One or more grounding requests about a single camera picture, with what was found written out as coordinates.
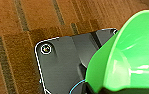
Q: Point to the green bowl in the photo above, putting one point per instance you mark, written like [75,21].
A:
[133,56]

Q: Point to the round silver base bolt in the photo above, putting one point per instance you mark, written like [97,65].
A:
[46,49]
[115,31]

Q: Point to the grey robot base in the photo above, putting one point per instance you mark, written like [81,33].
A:
[60,63]

